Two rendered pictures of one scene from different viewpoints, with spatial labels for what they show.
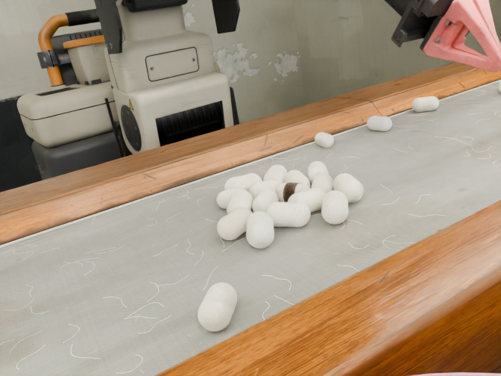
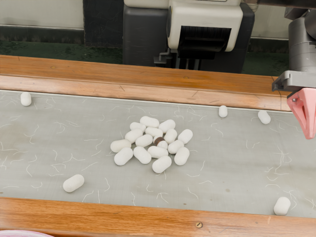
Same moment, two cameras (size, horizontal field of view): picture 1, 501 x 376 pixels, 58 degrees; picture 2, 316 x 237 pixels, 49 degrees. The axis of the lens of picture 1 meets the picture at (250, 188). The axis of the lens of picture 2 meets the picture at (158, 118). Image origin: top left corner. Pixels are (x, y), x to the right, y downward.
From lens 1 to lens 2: 0.34 m
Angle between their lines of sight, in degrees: 27
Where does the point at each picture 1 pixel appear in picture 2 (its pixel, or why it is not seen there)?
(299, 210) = (143, 157)
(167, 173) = (131, 90)
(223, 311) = (69, 187)
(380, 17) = not seen: outside the picture
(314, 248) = (135, 178)
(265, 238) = (119, 162)
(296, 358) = (61, 220)
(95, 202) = (90, 90)
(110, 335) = (41, 169)
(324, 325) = (80, 216)
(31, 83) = not seen: outside the picture
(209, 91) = (225, 19)
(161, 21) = not seen: outside the picture
